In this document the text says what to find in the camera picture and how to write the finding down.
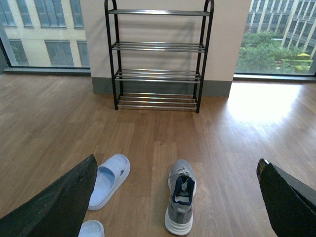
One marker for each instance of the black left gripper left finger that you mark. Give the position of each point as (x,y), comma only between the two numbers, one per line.
(58,210)

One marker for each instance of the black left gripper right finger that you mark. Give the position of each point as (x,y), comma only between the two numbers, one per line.
(290,204)

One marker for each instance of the light blue slide slipper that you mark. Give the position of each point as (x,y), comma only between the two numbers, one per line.
(110,176)

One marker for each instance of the grey knit sneaker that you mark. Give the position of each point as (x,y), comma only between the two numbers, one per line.
(182,185)

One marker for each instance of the black metal shoe rack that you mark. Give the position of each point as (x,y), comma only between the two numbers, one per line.
(158,57)

